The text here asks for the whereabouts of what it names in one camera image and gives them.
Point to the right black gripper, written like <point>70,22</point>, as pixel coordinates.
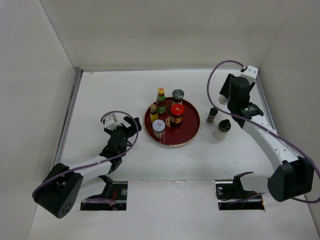
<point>225,89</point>

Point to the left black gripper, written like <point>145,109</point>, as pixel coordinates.
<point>133,127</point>

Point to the white blue cylinder shaker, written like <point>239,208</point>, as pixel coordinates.
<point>223,100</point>

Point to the small yellow label bottle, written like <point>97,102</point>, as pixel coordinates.
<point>153,113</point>

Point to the silver lid spice jar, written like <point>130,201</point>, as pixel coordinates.
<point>158,127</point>

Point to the green label sauce bottle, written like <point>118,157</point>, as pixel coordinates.
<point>161,101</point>

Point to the red lid sauce jar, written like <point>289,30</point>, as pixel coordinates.
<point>176,115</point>

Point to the grey cap salt grinder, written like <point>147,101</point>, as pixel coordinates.
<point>177,96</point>

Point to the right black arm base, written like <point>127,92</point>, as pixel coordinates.
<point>232,196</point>

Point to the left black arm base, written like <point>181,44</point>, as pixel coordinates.
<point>113,197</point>

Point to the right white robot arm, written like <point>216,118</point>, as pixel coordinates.
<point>293,173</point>

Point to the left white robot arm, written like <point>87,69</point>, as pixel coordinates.
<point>59,191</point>

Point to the small black cap bottle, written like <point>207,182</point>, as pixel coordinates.
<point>212,115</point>

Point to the red round tray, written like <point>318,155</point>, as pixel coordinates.
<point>175,135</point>

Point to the black cap pepper bottle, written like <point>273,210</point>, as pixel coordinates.
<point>222,129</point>

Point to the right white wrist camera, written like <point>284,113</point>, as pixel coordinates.
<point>250,73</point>

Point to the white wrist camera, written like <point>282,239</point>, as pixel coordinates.
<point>250,73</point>
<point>112,123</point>

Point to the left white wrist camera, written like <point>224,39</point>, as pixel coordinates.
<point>112,123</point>

